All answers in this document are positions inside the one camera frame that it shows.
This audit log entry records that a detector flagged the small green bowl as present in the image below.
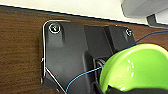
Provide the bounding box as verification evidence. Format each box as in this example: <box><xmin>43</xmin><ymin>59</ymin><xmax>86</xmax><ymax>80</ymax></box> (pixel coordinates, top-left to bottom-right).
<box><xmin>98</xmin><ymin>43</ymin><xmax>168</xmax><ymax>94</ymax></box>

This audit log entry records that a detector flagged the grey bin blue lid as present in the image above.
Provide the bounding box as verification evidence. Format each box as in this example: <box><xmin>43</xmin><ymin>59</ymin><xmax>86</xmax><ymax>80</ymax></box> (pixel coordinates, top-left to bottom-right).
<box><xmin>120</xmin><ymin>0</ymin><xmax>168</xmax><ymax>28</ymax></box>

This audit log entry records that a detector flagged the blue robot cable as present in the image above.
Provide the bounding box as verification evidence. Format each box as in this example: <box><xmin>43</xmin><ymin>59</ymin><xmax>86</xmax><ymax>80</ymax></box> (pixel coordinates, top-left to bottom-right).
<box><xmin>64</xmin><ymin>30</ymin><xmax>168</xmax><ymax>94</ymax></box>

